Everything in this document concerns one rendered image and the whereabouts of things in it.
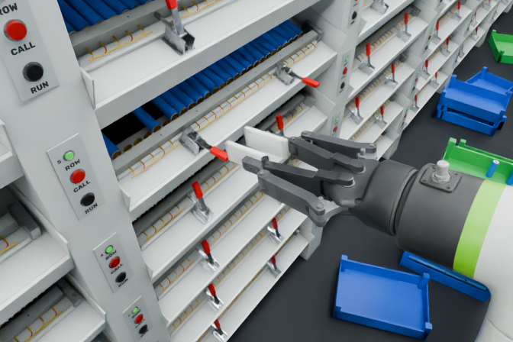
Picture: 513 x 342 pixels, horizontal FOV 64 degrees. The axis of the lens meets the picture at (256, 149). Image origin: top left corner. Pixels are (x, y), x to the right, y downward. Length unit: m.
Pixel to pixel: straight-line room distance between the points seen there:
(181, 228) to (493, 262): 0.58
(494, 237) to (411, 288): 1.25
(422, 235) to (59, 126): 0.39
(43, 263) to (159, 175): 0.20
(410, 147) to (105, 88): 1.78
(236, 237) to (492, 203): 0.73
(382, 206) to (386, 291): 1.18
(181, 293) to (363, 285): 0.80
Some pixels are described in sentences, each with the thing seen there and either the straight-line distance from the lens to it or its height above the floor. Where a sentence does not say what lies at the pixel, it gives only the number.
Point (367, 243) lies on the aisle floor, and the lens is 1.69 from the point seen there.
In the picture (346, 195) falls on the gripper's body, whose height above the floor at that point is 1.02.
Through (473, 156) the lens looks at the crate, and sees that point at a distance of 1.50.
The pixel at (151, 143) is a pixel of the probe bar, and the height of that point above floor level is 0.92.
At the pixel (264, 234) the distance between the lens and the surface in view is 1.25.
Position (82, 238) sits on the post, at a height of 0.89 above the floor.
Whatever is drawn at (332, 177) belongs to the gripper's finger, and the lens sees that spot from 0.45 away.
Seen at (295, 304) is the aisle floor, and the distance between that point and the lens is 1.51.
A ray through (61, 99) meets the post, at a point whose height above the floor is 1.09.
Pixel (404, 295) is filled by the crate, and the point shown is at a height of 0.00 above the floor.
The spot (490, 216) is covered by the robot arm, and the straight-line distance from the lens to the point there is 0.40.
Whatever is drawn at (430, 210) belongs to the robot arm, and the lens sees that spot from 0.40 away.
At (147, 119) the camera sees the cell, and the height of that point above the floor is 0.93.
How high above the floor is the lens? 1.35
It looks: 42 degrees down
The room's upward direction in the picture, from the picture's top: straight up
